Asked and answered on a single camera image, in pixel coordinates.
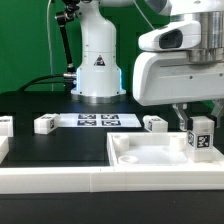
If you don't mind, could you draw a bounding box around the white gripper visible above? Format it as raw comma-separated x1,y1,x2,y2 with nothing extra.
133,20,224,131

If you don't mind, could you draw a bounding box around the white square tabletop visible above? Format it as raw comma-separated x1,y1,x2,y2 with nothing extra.
107,132,224,166

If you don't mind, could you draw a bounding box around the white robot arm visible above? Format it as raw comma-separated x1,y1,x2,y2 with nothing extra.
71,0,224,130

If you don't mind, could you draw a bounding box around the white marker sheet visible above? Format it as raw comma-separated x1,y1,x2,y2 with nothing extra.
59,113,141,128

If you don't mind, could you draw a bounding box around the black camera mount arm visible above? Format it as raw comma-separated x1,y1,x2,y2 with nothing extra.
54,0,81,81

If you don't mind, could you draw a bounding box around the black cable bundle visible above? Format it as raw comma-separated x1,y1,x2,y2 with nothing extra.
18,73,77,93

